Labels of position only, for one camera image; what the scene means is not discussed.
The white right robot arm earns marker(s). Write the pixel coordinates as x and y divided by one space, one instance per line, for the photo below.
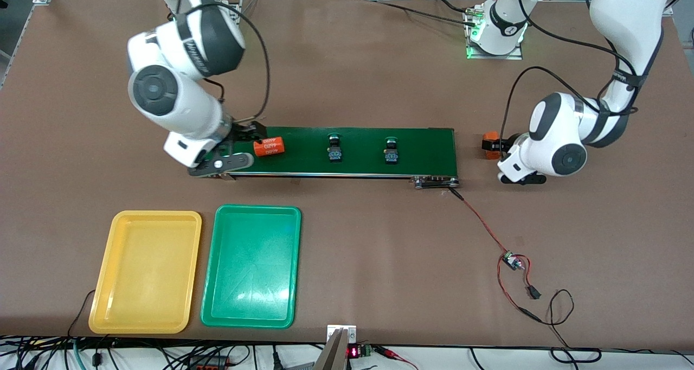
184 115

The brown tape piece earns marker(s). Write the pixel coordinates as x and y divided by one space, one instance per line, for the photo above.
297 182

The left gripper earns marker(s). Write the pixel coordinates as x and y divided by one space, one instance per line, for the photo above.
508 142

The orange cylinder white print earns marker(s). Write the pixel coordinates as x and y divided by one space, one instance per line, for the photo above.
271 147
490 145

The small controller circuit board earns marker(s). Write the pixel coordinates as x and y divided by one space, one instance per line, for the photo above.
509 260

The power strip red switches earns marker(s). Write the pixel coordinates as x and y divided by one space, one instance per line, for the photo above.
209 365

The black inline connector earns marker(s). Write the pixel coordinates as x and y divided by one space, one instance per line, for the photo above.
534 292

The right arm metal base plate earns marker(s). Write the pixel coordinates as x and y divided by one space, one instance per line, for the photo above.
237 6

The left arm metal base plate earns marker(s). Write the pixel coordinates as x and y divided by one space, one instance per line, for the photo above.
515 56

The green conveyor belt unit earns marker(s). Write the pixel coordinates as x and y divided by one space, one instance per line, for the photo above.
423 150

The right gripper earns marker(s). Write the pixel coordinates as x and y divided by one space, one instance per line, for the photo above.
245 132

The red clip lead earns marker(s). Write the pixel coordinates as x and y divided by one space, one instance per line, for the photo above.
390 352

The yellow plastic tray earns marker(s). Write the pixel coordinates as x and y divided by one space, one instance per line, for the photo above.
143 272

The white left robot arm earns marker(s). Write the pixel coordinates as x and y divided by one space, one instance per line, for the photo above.
623 23

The green push button switch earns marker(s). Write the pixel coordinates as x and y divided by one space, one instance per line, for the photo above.
391 155
335 153

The green plastic tray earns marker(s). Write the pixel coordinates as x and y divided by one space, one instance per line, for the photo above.
249 272

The red digit display module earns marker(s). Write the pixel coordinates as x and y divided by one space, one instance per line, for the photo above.
353 352

